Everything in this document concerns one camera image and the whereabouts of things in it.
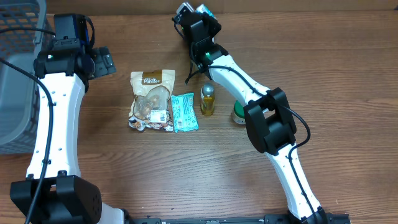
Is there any green white Knorr jar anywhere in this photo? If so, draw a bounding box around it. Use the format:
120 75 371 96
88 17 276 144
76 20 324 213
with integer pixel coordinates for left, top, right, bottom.
231 100 246 124

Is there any green tissue pack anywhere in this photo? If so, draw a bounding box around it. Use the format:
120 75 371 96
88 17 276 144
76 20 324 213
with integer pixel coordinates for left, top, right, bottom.
195 4 216 19

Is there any brown white snack bag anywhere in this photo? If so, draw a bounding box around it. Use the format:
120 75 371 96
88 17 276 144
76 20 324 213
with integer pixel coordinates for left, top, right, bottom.
129 69 175 132

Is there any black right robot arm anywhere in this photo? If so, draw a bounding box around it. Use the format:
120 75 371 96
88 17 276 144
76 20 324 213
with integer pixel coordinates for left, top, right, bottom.
172 4 328 223

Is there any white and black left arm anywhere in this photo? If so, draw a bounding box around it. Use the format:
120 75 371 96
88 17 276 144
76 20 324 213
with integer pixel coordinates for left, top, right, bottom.
10 14 129 223

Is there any grey plastic mesh basket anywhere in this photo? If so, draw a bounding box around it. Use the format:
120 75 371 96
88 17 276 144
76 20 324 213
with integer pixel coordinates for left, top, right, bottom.
1 0 53 154

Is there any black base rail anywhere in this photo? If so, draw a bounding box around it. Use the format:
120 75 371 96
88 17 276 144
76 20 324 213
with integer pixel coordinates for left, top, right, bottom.
124 213 352 224

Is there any yellow Vim bottle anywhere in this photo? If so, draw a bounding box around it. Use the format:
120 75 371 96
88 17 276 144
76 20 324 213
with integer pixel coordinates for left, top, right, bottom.
200 83 215 116

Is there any teal wet wipes packet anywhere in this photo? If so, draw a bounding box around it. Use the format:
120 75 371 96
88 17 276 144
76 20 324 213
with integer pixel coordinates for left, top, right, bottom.
171 93 198 133

